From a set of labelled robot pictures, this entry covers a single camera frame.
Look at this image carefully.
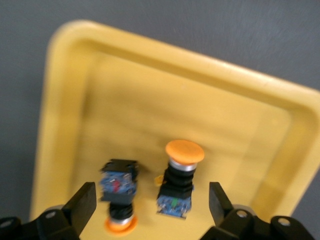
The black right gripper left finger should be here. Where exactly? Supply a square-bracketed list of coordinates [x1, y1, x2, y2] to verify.
[36, 181, 97, 240]

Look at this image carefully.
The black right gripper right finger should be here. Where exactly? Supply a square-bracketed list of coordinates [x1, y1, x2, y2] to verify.
[199, 181, 256, 240]

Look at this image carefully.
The yellow mushroom push button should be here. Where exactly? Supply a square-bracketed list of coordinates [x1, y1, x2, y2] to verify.
[154, 139, 205, 220]
[99, 159, 140, 236]

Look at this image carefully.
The yellow plastic tray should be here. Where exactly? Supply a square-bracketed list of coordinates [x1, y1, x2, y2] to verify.
[29, 19, 320, 240]

